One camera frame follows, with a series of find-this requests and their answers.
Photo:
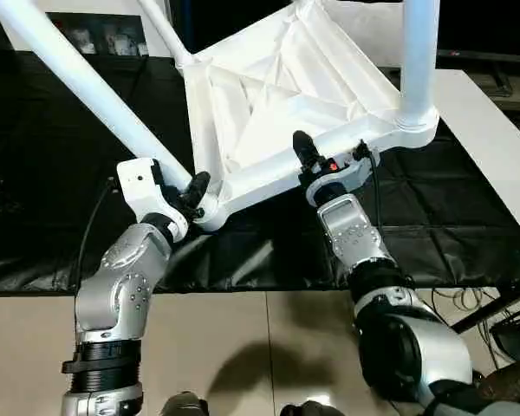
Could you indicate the white plastic table top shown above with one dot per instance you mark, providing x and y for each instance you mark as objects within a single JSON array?
[{"x": 264, "y": 86}]

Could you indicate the white plastic table leg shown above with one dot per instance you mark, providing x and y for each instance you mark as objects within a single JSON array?
[
  {"x": 82, "y": 78},
  {"x": 418, "y": 56},
  {"x": 164, "y": 30}
]

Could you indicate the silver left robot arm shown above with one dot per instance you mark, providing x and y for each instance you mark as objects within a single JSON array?
[{"x": 125, "y": 268}]

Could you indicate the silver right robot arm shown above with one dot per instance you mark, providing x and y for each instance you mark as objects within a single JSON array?
[{"x": 355, "y": 234}]

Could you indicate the black work mat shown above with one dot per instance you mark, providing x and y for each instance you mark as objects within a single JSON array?
[{"x": 47, "y": 173}]

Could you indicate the black box with gold label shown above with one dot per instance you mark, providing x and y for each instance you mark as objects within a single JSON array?
[{"x": 225, "y": 21}]

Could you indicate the white flat board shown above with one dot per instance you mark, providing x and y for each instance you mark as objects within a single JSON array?
[{"x": 494, "y": 143}]

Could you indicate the white glass-door cabinet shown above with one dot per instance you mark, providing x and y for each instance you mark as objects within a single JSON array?
[{"x": 99, "y": 30}]

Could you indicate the black bar with red mark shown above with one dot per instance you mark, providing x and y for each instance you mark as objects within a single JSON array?
[{"x": 489, "y": 55}]

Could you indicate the black stand leg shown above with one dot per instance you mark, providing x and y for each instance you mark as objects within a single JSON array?
[{"x": 494, "y": 314}]

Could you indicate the dark right robot foot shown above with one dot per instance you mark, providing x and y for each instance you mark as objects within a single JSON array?
[{"x": 307, "y": 409}]

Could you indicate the black power adapter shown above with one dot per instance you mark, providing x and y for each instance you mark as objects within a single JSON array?
[{"x": 509, "y": 340}]

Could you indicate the brown wicker basket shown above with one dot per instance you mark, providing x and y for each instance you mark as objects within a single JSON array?
[{"x": 511, "y": 381}]

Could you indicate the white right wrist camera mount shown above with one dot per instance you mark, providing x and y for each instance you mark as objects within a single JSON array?
[{"x": 351, "y": 171}]

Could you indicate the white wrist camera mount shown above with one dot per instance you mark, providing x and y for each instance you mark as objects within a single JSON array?
[
  {"x": 351, "y": 171},
  {"x": 138, "y": 182}
]

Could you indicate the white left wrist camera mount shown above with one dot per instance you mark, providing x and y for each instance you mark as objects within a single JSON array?
[{"x": 138, "y": 182}]

